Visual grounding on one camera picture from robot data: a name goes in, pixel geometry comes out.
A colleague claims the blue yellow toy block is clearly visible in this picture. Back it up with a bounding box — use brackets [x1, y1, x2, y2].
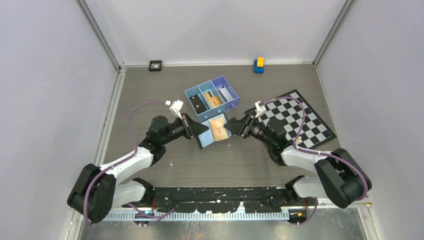
[253, 57, 265, 74]

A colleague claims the black white checkerboard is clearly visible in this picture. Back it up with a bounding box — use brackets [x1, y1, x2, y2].
[258, 89, 337, 149]

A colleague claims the black card in tray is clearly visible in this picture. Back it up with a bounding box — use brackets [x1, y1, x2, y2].
[189, 94, 207, 115]

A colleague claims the orange card in tray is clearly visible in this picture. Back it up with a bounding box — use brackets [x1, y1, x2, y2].
[203, 91, 222, 108]

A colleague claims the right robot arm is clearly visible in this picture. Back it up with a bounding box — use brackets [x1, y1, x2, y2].
[224, 115, 373, 209]

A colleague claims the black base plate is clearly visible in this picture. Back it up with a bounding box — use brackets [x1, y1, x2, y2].
[132, 186, 315, 214]

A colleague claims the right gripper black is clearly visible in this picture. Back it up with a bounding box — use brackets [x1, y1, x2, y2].
[223, 112, 275, 147]

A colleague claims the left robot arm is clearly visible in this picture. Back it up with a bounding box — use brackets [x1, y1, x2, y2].
[67, 113, 209, 224]

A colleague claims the white card in tray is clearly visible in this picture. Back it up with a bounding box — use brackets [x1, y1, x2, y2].
[218, 85, 234, 102]

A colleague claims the three-compartment blue purple tray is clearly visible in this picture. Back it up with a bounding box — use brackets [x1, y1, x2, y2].
[184, 75, 240, 122]

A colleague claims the small black square box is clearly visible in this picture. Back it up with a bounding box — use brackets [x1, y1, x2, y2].
[148, 60, 163, 72]

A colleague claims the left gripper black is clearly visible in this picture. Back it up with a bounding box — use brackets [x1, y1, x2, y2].
[160, 113, 208, 146]

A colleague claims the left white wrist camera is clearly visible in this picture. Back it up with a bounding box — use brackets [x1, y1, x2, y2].
[165, 99, 184, 119]

